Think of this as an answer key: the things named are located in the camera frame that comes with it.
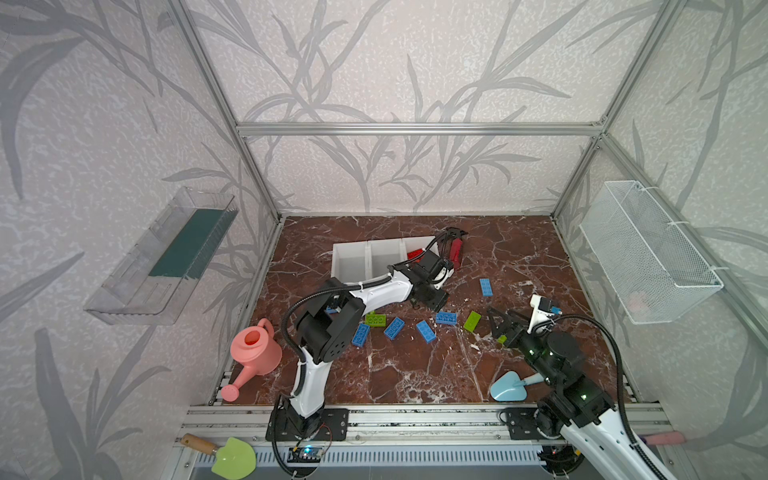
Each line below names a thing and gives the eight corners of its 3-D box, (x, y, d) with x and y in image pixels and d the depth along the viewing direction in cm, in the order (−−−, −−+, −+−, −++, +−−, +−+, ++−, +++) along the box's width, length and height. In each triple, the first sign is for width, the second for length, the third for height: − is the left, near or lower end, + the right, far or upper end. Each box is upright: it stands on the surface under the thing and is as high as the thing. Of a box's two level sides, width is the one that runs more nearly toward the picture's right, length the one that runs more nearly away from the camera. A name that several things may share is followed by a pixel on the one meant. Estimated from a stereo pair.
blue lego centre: (383, 334, 91) (382, 332, 89) (395, 318, 94) (394, 315, 93) (393, 341, 90) (393, 338, 88) (405, 324, 93) (405, 321, 91)
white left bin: (332, 283, 103) (327, 271, 97) (337, 254, 111) (333, 241, 105) (371, 283, 103) (370, 271, 97) (374, 254, 111) (372, 241, 105)
